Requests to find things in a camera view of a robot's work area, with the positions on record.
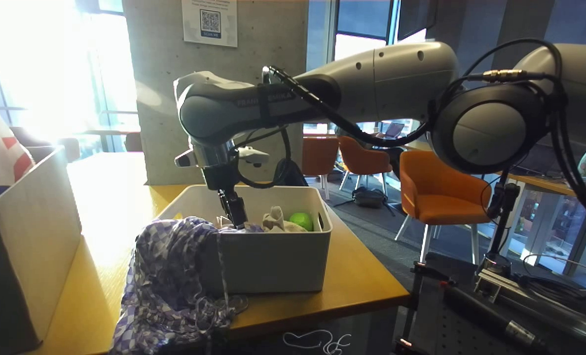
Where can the cardboard box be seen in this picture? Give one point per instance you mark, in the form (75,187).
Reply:
(26,246)

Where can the beige crumpled cloth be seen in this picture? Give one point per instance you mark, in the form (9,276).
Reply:
(274,219)

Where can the wooden side table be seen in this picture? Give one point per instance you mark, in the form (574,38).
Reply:
(554,186)

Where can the dark backpack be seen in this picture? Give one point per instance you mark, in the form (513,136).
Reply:
(369,197)

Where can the white plastic basket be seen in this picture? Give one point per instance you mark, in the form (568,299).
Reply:
(273,261)

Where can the green ball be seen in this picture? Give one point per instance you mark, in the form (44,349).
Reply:
(301,221)

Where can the orange chair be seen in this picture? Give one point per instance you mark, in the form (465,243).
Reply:
(436,197)

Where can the window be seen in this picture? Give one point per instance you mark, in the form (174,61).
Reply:
(367,24)
(51,64)

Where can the row of orange chairs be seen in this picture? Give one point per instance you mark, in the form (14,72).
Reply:
(362,160)

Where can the black bag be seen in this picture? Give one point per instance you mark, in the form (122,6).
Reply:
(290,175)

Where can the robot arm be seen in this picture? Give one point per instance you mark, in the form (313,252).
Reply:
(396,79)

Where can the purple checkered cloth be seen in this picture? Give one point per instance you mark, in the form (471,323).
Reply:
(169,276)

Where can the dark armchair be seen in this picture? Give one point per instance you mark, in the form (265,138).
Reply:
(51,145)

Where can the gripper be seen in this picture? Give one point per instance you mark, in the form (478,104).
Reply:
(220,178)

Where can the laptop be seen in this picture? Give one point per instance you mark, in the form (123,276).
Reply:
(394,130)

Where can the paper notice with code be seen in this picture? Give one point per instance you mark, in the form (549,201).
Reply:
(210,22)

